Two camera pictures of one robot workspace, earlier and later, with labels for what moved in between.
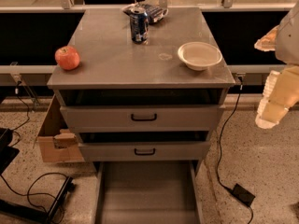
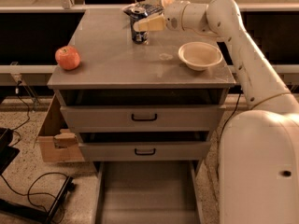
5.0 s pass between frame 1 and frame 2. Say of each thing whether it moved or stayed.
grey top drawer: stayed
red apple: stayed
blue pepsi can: stayed
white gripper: moved
